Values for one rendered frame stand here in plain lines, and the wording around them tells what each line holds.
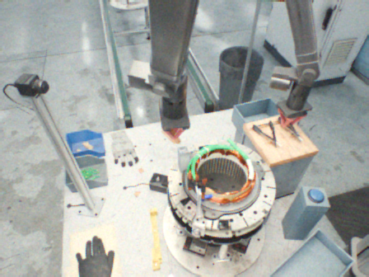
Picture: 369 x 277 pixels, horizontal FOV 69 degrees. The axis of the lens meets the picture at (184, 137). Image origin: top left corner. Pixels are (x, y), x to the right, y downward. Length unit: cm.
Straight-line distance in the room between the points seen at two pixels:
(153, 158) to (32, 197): 129
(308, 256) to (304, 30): 60
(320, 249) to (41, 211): 185
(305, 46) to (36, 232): 194
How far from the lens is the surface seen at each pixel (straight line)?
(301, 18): 78
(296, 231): 107
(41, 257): 208
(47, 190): 233
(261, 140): 99
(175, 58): 42
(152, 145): 133
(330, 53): 307
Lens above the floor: 177
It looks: 47 degrees down
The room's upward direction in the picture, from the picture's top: straight up
